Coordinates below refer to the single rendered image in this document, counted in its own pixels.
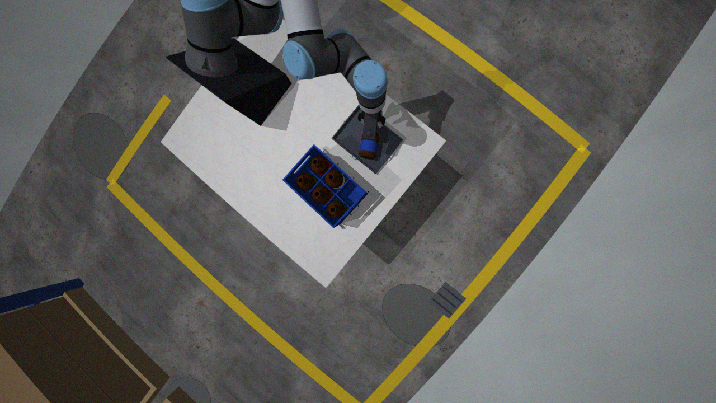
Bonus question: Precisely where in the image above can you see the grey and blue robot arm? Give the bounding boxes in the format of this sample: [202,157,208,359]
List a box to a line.
[181,0,388,140]

